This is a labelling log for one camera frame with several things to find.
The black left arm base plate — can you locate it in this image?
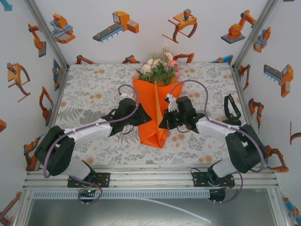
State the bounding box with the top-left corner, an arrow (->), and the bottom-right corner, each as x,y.
67,172 -> 111,188

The aluminium side rail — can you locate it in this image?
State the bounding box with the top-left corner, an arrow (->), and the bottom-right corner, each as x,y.
35,67 -> 70,171
231,65 -> 266,170

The black printed ribbon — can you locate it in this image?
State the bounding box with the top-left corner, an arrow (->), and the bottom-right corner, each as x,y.
223,93 -> 242,127

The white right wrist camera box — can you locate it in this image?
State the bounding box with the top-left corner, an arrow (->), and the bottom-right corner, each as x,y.
164,93 -> 179,113

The black controller box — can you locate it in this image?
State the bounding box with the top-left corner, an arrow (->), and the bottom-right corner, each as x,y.
208,188 -> 226,203
78,187 -> 97,201

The brushed metal panel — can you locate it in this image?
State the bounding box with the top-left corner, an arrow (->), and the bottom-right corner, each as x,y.
14,197 -> 290,226

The aluminium frame post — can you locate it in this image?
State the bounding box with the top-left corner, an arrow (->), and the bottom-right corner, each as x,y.
231,0 -> 279,69
23,0 -> 70,69

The orange wrapping paper sheet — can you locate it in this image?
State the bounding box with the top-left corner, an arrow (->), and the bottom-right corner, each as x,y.
133,79 -> 184,149

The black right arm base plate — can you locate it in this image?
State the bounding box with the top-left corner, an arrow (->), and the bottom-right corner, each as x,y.
192,172 -> 235,188

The aluminium rail frame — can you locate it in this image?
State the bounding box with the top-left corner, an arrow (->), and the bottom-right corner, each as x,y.
22,164 -> 279,190

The white plastic tube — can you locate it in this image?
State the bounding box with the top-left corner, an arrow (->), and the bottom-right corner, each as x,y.
137,197 -> 212,223

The cream fake flower stem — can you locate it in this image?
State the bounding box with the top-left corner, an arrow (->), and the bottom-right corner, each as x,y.
140,63 -> 153,83

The floral patterned table mat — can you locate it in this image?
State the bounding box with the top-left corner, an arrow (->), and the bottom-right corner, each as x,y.
44,62 -> 259,165

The grey slotted cable duct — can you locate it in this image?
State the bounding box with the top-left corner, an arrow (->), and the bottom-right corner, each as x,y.
32,190 -> 210,199

